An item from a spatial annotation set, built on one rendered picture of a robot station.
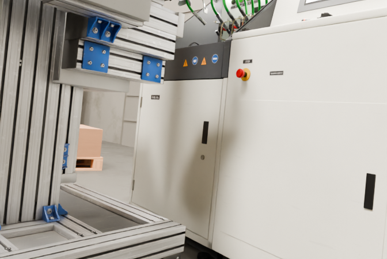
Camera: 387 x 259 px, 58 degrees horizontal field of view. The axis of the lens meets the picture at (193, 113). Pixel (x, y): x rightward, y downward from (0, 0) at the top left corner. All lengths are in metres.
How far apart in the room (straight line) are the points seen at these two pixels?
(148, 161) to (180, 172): 0.29
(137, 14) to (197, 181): 0.82
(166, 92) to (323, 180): 0.94
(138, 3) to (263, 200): 0.80
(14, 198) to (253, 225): 0.82
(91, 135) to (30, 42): 2.41
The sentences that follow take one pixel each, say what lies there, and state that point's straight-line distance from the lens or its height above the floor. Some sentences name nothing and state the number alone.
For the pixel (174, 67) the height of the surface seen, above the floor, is 0.85.
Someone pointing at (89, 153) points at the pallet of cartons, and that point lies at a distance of 3.57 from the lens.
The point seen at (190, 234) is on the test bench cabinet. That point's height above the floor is 0.09.
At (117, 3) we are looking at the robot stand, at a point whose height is 0.90.
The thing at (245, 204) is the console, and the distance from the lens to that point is 1.39.
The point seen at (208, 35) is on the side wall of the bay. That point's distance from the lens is 2.32.
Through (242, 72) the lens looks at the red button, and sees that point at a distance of 1.37.
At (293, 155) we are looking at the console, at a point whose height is 0.51.
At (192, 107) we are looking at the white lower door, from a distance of 1.62.
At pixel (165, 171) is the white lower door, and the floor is 0.33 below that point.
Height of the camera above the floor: 0.61
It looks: 1 degrees up
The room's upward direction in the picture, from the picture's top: 5 degrees clockwise
